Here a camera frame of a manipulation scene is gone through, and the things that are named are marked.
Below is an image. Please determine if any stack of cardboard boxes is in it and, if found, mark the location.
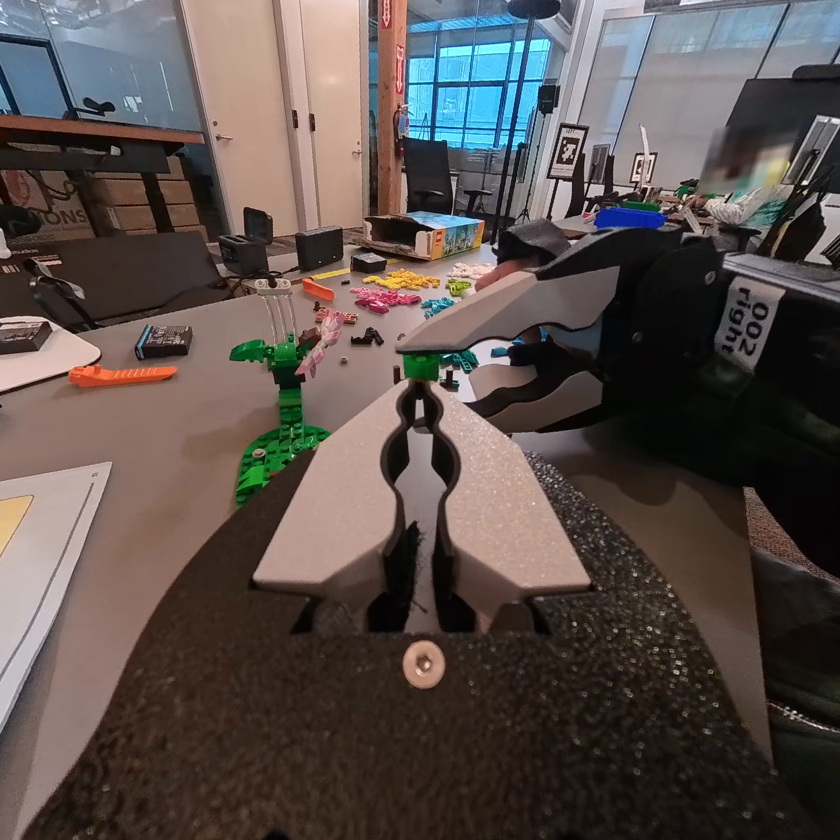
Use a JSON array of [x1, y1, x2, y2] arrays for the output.
[[91, 156, 202, 235]]

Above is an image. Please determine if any black office chair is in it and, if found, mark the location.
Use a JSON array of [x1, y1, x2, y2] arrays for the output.
[[401, 136, 455, 215]]

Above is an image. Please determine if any person's right forearm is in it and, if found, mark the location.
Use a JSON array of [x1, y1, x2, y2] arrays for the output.
[[676, 367, 840, 546]]

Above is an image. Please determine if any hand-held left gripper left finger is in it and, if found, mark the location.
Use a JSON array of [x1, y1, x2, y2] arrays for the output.
[[252, 382, 418, 630]]

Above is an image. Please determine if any black camera battery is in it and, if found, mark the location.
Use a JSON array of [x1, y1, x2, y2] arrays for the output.
[[134, 324, 194, 361]]

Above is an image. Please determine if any white door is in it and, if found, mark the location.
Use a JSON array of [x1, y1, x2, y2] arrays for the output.
[[301, 0, 370, 232]]

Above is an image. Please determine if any wooden pillar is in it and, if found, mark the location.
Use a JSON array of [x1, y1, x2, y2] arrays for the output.
[[377, 0, 409, 217]]

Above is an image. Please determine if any person's right hand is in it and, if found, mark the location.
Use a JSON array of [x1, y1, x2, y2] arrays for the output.
[[476, 261, 527, 294]]

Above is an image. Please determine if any black television screen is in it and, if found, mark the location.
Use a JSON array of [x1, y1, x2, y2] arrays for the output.
[[724, 77, 840, 158]]

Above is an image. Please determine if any black battery charging case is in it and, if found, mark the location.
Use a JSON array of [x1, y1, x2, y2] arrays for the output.
[[218, 206, 274, 277]]

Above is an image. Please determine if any blue plastic bin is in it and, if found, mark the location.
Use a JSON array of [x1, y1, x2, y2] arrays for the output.
[[595, 206, 665, 230]]

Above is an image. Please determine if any black desk mat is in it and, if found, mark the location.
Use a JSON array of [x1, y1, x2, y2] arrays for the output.
[[0, 231, 232, 329]]

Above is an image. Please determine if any pile of magenta lego pieces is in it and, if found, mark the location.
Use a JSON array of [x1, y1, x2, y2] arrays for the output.
[[350, 287, 422, 316]]

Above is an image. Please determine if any black red small box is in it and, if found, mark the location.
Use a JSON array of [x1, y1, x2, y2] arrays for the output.
[[0, 319, 54, 356]]

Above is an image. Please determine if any white plastic board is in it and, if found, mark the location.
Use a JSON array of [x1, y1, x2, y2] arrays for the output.
[[0, 315, 103, 395]]

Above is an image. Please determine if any black cable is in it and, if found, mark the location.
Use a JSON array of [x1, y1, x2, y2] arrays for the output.
[[25, 257, 101, 330]]

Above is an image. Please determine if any small green brown lego assembly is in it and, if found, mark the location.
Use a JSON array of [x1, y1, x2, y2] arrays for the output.
[[392, 352, 439, 387]]

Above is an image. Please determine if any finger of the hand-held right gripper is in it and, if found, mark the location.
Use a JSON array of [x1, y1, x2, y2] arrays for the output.
[[395, 266, 622, 357], [470, 364, 606, 435]]

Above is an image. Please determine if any pile of dark teal lego pieces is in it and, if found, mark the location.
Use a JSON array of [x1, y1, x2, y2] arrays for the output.
[[433, 346, 481, 376]]

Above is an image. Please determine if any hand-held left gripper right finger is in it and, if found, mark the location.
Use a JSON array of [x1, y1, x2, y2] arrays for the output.
[[420, 384, 592, 632]]

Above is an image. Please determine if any black charger box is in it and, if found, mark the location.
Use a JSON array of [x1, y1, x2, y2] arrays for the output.
[[294, 226, 345, 272]]

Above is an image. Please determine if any pile of yellow lego pieces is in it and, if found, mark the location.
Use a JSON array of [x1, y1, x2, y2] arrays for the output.
[[362, 268, 442, 292]]

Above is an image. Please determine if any large fiducial marker sign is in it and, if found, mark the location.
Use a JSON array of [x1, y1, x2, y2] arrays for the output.
[[546, 122, 590, 182]]

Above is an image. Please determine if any lego set cardboard box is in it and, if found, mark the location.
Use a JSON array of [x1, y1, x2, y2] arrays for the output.
[[362, 210, 486, 262]]

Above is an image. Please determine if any wooden standing desk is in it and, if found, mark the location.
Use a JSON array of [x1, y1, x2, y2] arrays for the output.
[[0, 113, 206, 240]]

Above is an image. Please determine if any lego instruction booklet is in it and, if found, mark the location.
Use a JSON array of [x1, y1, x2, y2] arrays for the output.
[[0, 462, 114, 731]]

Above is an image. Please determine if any green lego plant model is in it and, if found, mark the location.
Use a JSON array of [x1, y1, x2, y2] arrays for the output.
[[228, 276, 347, 509]]

